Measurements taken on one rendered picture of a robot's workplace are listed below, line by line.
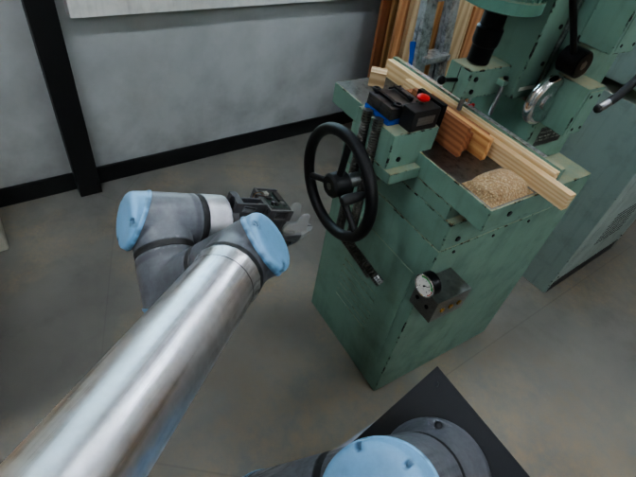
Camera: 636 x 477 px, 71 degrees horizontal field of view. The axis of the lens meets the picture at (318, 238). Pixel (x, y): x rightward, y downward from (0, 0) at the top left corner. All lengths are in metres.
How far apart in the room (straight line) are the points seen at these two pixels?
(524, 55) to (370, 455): 0.93
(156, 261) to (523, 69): 0.92
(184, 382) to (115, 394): 0.06
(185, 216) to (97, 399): 0.40
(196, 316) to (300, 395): 1.20
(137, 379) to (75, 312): 1.51
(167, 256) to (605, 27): 1.00
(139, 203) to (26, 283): 1.37
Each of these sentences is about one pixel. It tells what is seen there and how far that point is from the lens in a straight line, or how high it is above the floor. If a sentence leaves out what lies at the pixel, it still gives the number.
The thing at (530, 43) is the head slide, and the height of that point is 1.13.
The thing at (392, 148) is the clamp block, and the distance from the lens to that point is 1.01.
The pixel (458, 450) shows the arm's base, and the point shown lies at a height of 0.75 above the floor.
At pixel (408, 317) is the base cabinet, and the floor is 0.44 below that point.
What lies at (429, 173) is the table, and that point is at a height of 0.87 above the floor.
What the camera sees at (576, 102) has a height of 1.04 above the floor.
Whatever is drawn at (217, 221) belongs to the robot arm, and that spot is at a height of 0.94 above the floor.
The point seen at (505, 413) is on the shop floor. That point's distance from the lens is 1.82.
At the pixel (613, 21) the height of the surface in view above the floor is 1.21.
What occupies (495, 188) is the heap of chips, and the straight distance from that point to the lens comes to 1.00.
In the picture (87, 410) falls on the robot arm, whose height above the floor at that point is 1.12.
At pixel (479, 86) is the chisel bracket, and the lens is 1.16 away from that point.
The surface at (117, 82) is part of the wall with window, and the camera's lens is 2.21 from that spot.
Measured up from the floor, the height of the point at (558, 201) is 0.91.
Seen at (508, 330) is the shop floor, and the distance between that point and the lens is 2.05.
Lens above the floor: 1.44
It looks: 43 degrees down
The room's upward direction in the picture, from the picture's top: 11 degrees clockwise
